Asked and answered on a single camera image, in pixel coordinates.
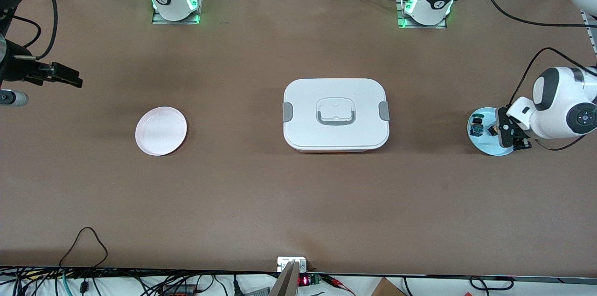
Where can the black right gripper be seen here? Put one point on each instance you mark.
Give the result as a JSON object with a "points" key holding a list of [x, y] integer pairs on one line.
{"points": [[14, 68]]}

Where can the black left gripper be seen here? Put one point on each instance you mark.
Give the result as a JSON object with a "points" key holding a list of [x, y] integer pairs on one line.
{"points": [[523, 144]]}

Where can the orange and black switch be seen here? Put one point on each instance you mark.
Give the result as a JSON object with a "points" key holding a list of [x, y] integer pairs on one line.
{"points": [[492, 130]]}

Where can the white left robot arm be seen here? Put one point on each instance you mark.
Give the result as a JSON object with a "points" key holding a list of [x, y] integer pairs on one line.
{"points": [[559, 100]]}

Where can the white lunch box grey clips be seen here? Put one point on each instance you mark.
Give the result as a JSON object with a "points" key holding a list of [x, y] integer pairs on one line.
{"points": [[336, 137]]}

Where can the brown cardboard box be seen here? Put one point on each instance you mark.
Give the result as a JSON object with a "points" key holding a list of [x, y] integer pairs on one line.
{"points": [[387, 289]]}

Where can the small white device box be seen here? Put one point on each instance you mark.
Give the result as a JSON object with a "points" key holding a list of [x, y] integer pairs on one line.
{"points": [[284, 262]]}

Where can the round light blue plate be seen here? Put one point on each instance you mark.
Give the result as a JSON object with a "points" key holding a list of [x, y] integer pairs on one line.
{"points": [[485, 147]]}

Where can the round pink plate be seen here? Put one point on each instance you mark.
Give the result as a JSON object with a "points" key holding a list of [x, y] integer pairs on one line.
{"points": [[161, 130]]}

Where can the red clip leads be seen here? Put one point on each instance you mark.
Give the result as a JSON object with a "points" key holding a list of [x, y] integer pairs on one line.
{"points": [[338, 284]]}

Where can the black power strip red switches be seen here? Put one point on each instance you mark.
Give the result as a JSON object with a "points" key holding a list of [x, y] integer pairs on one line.
{"points": [[179, 291]]}

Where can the red digit display board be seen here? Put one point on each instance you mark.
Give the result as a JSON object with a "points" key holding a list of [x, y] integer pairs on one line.
{"points": [[304, 280]]}

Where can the blue and black switch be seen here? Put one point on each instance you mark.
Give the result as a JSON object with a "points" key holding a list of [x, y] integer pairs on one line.
{"points": [[476, 127]]}

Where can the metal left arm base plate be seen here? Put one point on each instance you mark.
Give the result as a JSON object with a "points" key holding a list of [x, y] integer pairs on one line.
{"points": [[400, 11]]}

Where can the grey wedge post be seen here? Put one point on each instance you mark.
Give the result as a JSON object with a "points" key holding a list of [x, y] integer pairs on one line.
{"points": [[285, 284]]}

